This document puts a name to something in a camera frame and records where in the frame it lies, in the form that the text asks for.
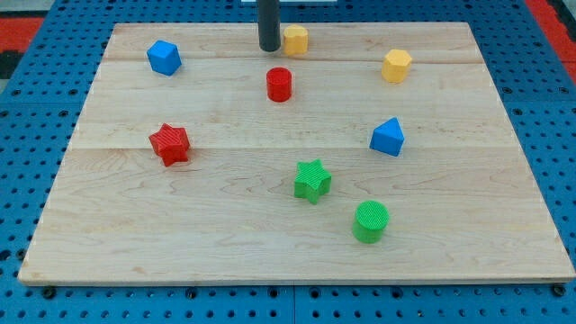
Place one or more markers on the wooden board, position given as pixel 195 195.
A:
pixel 464 206

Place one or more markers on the green star block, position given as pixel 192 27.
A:
pixel 312 180

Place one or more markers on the blue cube block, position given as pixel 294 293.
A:
pixel 164 58

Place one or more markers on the yellow hexagon block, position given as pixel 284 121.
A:
pixel 396 66

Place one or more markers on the yellow rounded block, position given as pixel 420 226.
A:
pixel 295 40

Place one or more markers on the red star block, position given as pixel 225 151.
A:
pixel 170 144

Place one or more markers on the blue triangle block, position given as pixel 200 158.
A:
pixel 388 138

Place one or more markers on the green cylinder block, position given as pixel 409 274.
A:
pixel 371 219

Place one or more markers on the red cylinder block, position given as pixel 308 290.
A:
pixel 279 82

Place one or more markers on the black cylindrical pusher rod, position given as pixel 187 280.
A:
pixel 268 24

